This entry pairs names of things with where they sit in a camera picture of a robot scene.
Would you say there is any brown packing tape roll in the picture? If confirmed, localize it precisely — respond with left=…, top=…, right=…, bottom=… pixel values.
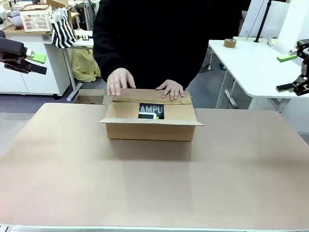
left=223, top=38, right=238, bottom=48

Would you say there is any person's right forearm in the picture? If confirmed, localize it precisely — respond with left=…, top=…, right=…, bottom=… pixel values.
left=93, top=36, right=126, bottom=83

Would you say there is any person's right hand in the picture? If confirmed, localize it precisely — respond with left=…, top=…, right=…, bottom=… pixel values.
left=107, top=67, right=137, bottom=97

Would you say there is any small open cardboard box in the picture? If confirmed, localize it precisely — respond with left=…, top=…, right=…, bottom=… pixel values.
left=74, top=89, right=112, bottom=106

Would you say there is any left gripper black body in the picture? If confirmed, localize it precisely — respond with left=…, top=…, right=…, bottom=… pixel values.
left=0, top=37, right=31, bottom=73

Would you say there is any white bowl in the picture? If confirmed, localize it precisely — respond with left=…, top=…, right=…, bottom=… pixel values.
left=8, top=15, right=24, bottom=27

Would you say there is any white desk with cabinet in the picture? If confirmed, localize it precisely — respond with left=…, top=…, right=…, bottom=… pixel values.
left=0, top=24, right=83, bottom=101

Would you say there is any white flat item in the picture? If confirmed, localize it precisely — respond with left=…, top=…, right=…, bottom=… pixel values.
left=138, top=112, right=157, bottom=120

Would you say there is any person's black sweater torso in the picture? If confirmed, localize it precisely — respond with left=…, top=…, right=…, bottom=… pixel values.
left=92, top=0, right=244, bottom=90

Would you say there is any black stand pole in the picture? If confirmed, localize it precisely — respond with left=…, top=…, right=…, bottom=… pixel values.
left=254, top=0, right=272, bottom=44

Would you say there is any black white striped bag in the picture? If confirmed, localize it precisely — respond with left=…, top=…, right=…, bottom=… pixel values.
left=50, top=8, right=78, bottom=49

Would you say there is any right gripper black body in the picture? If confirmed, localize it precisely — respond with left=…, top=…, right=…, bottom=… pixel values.
left=300, top=57, right=309, bottom=78

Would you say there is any large brown cardboard box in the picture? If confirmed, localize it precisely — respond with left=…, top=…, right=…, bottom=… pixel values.
left=98, top=88, right=205, bottom=142

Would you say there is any yellow plastic bag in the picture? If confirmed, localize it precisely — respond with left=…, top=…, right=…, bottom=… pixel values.
left=71, top=48, right=101, bottom=83

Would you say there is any white board panel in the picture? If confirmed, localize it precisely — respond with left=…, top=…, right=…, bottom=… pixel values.
left=238, top=0, right=290, bottom=39

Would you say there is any person's left forearm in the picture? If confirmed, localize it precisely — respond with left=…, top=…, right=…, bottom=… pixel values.
left=173, top=41, right=210, bottom=90

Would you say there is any white rounded table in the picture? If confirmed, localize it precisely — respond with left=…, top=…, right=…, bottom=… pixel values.
left=208, top=36, right=309, bottom=112

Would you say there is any black item with white lettering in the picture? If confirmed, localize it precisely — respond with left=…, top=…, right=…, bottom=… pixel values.
left=139, top=103, right=166, bottom=119

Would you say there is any person's left hand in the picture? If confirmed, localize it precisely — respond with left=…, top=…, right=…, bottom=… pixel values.
left=155, top=79, right=185, bottom=101

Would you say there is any tall white panel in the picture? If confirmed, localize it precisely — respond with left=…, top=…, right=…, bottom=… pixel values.
left=275, top=0, right=309, bottom=61

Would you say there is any white plastic basket crate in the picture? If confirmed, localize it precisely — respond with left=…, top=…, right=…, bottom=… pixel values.
left=19, top=5, right=53, bottom=32

